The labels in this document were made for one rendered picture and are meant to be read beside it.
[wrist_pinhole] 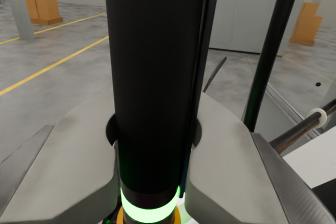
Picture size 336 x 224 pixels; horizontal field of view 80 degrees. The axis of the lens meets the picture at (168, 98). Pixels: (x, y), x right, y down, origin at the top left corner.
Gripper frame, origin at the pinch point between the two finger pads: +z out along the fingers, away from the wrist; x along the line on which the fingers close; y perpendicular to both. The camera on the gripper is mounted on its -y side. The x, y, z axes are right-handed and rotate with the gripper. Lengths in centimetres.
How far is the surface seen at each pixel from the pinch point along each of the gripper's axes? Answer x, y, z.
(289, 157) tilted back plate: 31.0, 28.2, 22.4
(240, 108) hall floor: 120, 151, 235
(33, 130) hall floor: -140, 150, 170
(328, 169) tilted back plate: 34.0, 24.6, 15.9
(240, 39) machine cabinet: 205, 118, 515
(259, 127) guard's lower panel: 70, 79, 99
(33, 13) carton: -435, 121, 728
